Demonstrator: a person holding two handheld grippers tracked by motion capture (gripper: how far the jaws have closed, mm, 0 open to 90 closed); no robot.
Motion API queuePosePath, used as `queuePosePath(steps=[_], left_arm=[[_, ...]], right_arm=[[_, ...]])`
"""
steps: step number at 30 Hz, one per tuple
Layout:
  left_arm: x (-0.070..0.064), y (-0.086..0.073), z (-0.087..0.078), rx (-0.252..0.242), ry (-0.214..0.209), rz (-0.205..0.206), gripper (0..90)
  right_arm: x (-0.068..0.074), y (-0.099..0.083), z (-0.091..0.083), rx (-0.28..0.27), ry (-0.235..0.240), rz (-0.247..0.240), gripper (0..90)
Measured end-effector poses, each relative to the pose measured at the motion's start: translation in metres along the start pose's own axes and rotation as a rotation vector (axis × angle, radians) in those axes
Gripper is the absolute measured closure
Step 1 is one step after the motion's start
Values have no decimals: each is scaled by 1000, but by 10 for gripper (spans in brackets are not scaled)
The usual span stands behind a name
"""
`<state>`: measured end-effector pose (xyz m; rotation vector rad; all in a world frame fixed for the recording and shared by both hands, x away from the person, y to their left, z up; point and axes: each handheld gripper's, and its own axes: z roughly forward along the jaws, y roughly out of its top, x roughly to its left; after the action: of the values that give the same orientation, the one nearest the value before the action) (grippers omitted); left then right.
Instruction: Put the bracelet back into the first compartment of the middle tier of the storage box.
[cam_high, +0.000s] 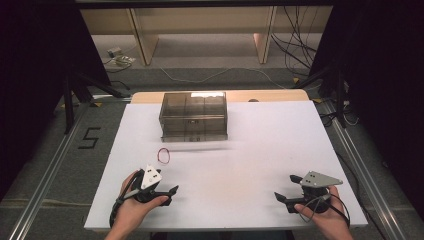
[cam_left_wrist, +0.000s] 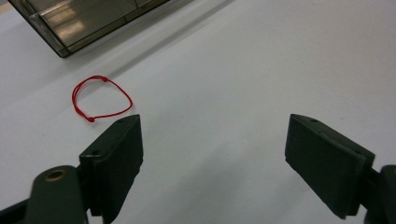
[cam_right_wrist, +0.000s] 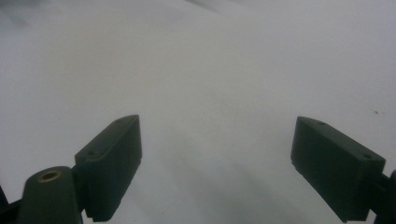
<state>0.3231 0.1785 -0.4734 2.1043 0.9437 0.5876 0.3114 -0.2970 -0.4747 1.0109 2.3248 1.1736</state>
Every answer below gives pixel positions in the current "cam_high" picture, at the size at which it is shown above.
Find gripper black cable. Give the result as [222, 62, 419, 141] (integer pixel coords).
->
[297, 193, 352, 229]
[108, 170, 145, 229]

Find bundle of black cables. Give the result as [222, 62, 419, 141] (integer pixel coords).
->
[270, 5, 322, 78]

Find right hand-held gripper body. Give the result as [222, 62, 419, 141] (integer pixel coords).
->
[286, 170, 344, 214]

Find transparent brown drawer box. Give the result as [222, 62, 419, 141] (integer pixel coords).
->
[158, 91, 229, 144]

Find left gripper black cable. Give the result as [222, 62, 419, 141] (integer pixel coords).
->
[108, 170, 145, 229]

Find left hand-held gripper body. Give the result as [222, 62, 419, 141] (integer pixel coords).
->
[132, 164, 174, 204]

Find black curtain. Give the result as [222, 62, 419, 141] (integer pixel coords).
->
[309, 0, 424, 213]
[0, 0, 112, 203]

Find person's right hand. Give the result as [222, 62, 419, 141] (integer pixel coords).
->
[293, 185, 351, 235]

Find white table cover board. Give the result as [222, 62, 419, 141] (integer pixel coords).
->
[83, 100, 369, 232]

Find white floor cable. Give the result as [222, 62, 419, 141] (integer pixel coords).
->
[159, 66, 288, 91]

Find person's left hand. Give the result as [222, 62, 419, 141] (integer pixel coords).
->
[116, 169, 170, 234]

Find grey power adapter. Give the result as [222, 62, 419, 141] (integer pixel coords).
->
[106, 46, 123, 59]

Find red rubber band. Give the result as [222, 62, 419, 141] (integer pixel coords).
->
[157, 147, 172, 165]

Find wooden table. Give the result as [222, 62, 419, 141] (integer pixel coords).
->
[130, 88, 311, 105]

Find black metal stand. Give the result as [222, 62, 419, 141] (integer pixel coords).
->
[293, 62, 350, 130]
[61, 70, 132, 135]

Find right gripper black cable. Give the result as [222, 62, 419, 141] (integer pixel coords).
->
[297, 193, 352, 229]

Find aluminium floor rail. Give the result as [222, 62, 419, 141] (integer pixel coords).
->
[7, 99, 93, 240]
[318, 99, 409, 240]

